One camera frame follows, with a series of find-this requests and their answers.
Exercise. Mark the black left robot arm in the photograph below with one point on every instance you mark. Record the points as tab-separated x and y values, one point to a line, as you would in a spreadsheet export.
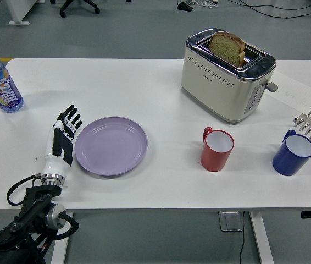
26	217

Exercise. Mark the small pale bread slice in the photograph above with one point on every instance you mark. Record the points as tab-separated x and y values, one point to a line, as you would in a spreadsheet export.
243	59

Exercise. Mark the silver under-table bracket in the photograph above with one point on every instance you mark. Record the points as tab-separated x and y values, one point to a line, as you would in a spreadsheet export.
229	221

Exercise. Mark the black office chair base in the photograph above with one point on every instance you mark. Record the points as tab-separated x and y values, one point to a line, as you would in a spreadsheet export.
74	4

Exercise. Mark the white paper sheet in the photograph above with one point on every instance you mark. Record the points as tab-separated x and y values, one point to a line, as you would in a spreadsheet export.
295	90

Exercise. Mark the black floor device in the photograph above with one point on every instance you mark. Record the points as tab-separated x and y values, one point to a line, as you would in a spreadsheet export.
184	6

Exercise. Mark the blue mug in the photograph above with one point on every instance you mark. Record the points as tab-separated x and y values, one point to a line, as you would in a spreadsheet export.
287	162

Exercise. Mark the purple plate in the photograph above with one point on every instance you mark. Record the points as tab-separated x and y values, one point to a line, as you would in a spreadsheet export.
111	145

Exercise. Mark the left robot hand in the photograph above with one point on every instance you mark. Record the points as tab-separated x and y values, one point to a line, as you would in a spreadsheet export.
55	162

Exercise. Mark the blue-labelled drink bottle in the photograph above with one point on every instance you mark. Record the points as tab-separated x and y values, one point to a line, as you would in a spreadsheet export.
4	88

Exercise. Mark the red mug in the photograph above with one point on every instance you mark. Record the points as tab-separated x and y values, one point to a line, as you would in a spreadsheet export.
213	158

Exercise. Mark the cream and chrome toaster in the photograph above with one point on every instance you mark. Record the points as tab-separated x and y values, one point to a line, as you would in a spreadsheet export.
221	90

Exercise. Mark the white table leg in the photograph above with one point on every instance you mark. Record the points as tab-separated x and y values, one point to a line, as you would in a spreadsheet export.
60	250
260	236

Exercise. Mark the white desk leg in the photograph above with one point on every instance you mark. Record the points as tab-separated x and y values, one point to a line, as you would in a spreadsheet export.
18	12

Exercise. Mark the large brown bread slice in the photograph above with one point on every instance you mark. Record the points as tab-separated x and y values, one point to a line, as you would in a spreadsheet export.
224	49

